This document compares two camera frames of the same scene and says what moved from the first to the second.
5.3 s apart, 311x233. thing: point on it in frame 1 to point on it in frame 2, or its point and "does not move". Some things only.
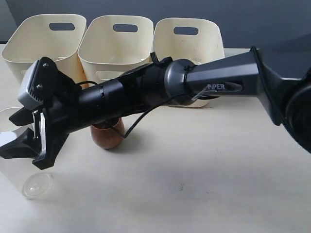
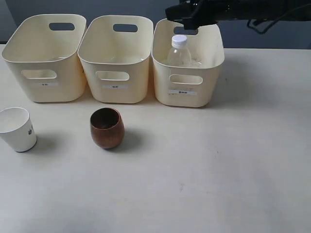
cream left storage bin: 56,36 does not move
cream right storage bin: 198,41 does not move
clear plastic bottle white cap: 35,182 to 180,55
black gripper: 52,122 to 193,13
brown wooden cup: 109,134 does not move
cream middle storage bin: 114,45 does not move
